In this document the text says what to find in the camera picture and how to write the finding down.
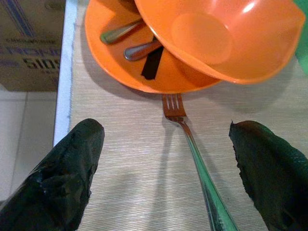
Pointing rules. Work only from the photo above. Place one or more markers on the silver metal fork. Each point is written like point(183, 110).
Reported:
point(202, 166)

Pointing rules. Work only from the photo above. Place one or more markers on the orange plastic plate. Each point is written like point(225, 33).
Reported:
point(168, 74)

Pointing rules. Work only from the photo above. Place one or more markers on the orange plastic bowl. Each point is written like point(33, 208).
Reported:
point(231, 38)

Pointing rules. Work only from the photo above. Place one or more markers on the brown cardboard box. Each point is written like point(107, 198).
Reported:
point(29, 45)

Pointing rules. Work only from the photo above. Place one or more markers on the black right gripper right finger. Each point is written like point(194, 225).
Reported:
point(274, 173)

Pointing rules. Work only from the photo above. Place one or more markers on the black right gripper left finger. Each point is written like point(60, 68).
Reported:
point(57, 183)

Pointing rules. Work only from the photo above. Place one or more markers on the green object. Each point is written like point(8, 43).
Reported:
point(302, 45)

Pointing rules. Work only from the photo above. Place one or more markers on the beige woven placemat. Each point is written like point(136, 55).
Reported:
point(154, 149)

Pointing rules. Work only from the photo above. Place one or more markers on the black tape strip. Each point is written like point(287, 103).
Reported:
point(152, 63)

